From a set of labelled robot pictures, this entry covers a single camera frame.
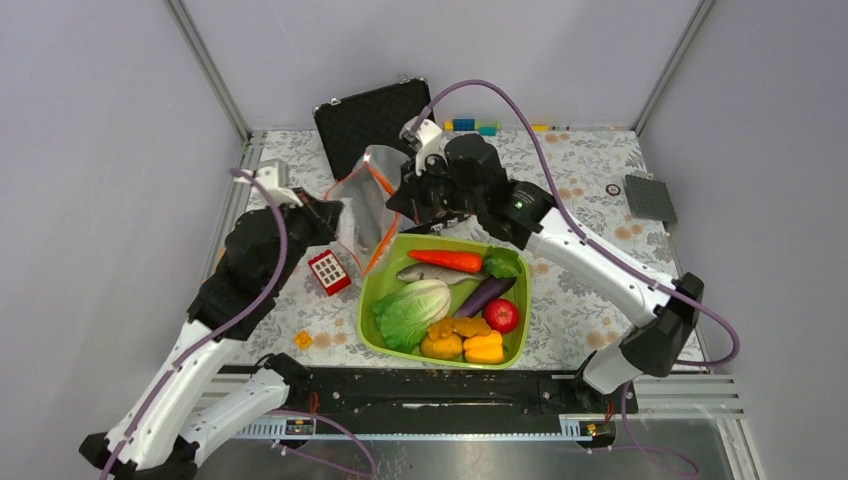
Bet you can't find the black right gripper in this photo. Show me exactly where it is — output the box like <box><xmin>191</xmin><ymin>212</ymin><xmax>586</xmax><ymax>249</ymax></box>
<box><xmin>386</xmin><ymin>152</ymin><xmax>483</xmax><ymax>226</ymax></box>

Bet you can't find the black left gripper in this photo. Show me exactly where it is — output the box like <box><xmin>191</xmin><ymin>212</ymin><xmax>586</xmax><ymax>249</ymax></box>
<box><xmin>268</xmin><ymin>186</ymin><xmax>345</xmax><ymax>291</ymax></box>

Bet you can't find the clear zip top bag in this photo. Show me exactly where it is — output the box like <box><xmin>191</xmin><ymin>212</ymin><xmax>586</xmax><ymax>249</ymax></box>
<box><xmin>325</xmin><ymin>145</ymin><xmax>414</xmax><ymax>276</ymax></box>

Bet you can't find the green toy cabbage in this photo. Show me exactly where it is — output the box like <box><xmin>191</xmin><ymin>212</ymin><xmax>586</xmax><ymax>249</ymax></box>
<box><xmin>371</xmin><ymin>279</ymin><xmax>452</xmax><ymax>353</ymax></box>

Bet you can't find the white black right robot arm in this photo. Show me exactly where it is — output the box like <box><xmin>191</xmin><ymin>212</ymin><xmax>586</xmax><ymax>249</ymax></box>
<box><xmin>386</xmin><ymin>133</ymin><xmax>703</xmax><ymax>412</ymax></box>

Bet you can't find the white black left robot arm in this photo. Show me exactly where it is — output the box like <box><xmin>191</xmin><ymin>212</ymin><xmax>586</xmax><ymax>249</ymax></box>
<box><xmin>79</xmin><ymin>189</ymin><xmax>344</xmax><ymax>479</ymax></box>

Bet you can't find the red white window brick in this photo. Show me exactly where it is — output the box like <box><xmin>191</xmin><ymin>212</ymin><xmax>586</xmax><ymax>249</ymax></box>
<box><xmin>308</xmin><ymin>250</ymin><xmax>352</xmax><ymax>296</ymax></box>

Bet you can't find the orange toy carrot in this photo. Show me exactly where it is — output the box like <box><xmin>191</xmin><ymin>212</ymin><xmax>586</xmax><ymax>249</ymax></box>
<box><xmin>407</xmin><ymin>249</ymin><xmax>484</xmax><ymax>273</ymax></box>

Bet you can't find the grey toy fish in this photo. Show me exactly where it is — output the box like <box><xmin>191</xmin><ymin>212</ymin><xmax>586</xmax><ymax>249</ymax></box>
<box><xmin>396</xmin><ymin>263</ymin><xmax>487</xmax><ymax>285</ymax></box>

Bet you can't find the green toy leaf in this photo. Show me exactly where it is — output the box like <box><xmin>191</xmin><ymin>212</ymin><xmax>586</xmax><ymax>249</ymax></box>
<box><xmin>483</xmin><ymin>247</ymin><xmax>524</xmax><ymax>279</ymax></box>

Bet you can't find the black poker chip case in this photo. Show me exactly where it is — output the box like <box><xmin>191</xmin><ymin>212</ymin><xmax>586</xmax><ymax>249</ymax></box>
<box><xmin>313</xmin><ymin>77</ymin><xmax>431</xmax><ymax>180</ymax></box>

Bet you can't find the purple toy eggplant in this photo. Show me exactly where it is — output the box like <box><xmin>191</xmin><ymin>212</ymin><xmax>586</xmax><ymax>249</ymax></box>
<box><xmin>453</xmin><ymin>276</ymin><xmax>517</xmax><ymax>318</ymax></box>

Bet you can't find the green plastic tray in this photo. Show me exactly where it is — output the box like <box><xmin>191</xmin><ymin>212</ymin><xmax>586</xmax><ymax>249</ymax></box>
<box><xmin>358</xmin><ymin>234</ymin><xmax>532</xmax><ymax>370</ymax></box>

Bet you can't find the small orange toy cracker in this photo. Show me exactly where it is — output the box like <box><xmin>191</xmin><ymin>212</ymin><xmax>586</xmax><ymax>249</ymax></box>
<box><xmin>294</xmin><ymin>330</ymin><xmax>313</xmax><ymax>350</ymax></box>

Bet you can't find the red toy apple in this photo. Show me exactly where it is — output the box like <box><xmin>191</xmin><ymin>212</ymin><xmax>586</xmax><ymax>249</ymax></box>
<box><xmin>483</xmin><ymin>298</ymin><xmax>521</xmax><ymax>334</ymax></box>

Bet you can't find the fried chicken toy piece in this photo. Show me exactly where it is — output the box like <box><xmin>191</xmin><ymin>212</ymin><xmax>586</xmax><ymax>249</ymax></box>
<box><xmin>427</xmin><ymin>317</ymin><xmax>492</xmax><ymax>340</ymax></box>

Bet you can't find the orange toy mandarin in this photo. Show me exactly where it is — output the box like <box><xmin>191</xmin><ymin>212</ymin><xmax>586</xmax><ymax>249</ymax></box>
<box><xmin>419</xmin><ymin>334</ymin><xmax>463</xmax><ymax>360</ymax></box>

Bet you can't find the yellow toy bell pepper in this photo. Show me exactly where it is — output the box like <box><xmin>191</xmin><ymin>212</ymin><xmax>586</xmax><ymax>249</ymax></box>
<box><xmin>463</xmin><ymin>330</ymin><xmax>505</xmax><ymax>365</ymax></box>

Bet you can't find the grey building baseplate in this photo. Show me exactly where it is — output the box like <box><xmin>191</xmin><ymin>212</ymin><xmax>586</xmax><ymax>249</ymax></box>
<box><xmin>623</xmin><ymin>175</ymin><xmax>678</xmax><ymax>225</ymax></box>

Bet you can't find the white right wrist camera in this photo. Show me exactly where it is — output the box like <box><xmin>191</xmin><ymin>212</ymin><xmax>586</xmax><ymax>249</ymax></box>
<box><xmin>399</xmin><ymin>118</ymin><xmax>443</xmax><ymax>176</ymax></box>

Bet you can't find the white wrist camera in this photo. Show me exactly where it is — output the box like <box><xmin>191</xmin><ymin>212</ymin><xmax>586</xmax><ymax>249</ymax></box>
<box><xmin>254</xmin><ymin>159</ymin><xmax>303</xmax><ymax>208</ymax></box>
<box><xmin>399</xmin><ymin>118</ymin><xmax>443</xmax><ymax>176</ymax></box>

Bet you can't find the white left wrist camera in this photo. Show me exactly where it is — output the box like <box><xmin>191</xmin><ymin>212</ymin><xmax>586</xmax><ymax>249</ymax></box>
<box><xmin>254</xmin><ymin>159</ymin><xmax>303</xmax><ymax>208</ymax></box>

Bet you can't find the blue toy block at wall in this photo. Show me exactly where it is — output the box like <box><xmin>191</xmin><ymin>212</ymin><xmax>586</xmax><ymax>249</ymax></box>
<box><xmin>451</xmin><ymin>118</ymin><xmax>476</xmax><ymax>131</ymax></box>

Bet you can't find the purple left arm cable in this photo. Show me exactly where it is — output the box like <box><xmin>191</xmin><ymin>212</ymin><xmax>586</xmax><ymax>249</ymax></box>
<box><xmin>99</xmin><ymin>168</ymin><xmax>290</xmax><ymax>480</ymax></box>

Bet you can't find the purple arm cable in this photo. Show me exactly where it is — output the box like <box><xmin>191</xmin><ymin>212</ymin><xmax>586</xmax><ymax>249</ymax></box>
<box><xmin>99</xmin><ymin>168</ymin><xmax>290</xmax><ymax>480</ymax></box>
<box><xmin>410</xmin><ymin>79</ymin><xmax>741</xmax><ymax>370</ymax></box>

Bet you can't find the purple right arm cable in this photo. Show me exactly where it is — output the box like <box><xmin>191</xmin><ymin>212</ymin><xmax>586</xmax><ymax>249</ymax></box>
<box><xmin>410</xmin><ymin>79</ymin><xmax>741</xmax><ymax>370</ymax></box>

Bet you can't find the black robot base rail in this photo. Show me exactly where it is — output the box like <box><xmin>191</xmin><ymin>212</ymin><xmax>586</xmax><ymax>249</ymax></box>
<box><xmin>218</xmin><ymin>364</ymin><xmax>641</xmax><ymax>439</ymax></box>

